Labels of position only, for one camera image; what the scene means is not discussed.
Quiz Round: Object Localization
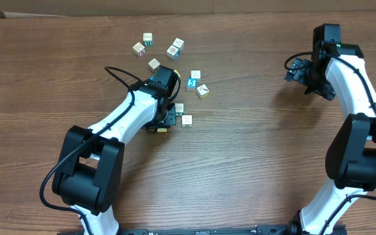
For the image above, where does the plain wooden block right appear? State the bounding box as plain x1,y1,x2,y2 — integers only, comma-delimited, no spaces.
191,70,201,82

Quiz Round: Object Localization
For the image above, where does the block with red side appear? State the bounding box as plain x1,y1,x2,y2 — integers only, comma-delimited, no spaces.
133,42,146,57

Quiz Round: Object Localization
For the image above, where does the cardboard backdrop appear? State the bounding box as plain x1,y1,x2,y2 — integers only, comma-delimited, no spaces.
0,0,376,18

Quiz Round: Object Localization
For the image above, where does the block with yellow side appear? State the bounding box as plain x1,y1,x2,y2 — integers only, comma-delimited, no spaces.
157,128,168,133

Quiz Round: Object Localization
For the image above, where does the plain wooden block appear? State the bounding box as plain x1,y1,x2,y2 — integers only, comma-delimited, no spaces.
172,38,185,50
191,70,201,82

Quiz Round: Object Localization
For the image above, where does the block with green R side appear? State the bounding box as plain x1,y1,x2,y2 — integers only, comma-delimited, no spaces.
143,33,153,46

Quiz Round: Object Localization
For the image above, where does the wooden block green side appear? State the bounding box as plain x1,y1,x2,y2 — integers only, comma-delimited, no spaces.
175,103,184,116

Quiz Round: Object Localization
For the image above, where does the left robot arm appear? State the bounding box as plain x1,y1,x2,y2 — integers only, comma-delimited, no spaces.
41,66,181,234

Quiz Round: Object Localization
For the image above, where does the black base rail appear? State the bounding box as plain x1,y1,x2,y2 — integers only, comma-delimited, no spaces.
57,223,348,235

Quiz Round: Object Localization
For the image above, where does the block with blue side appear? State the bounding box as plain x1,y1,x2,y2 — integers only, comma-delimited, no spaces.
166,45,180,60

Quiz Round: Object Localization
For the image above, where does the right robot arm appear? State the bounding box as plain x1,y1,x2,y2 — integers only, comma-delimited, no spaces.
282,23,376,234

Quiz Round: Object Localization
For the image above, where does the yellow top block right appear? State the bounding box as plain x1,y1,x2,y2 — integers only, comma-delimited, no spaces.
174,70,181,78

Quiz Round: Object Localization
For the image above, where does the far plain wooden block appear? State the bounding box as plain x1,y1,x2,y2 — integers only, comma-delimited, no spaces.
172,38,185,50

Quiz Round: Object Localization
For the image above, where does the wooden block red drawing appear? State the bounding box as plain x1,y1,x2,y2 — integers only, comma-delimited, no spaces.
181,115,193,128

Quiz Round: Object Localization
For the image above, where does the blue top 5 block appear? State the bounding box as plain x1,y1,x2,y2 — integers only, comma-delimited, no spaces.
186,78,197,91

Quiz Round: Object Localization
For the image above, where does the wooden block near centre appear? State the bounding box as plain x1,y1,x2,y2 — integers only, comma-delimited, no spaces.
148,58,161,73

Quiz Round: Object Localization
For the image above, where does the block with tool drawing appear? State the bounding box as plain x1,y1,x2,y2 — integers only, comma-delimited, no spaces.
196,84,210,99

